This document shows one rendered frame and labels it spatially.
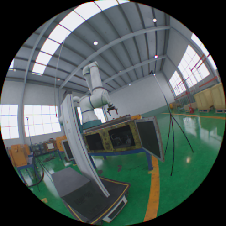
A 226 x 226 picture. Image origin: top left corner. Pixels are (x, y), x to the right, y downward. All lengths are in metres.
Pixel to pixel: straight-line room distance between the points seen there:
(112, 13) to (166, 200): 9.24
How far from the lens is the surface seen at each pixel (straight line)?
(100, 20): 7.97
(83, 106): 0.78
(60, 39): 8.26
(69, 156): 2.13
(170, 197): 1.43
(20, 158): 3.49
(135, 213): 1.36
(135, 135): 1.45
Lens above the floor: 1.29
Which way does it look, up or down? 8 degrees up
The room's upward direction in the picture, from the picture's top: 18 degrees counter-clockwise
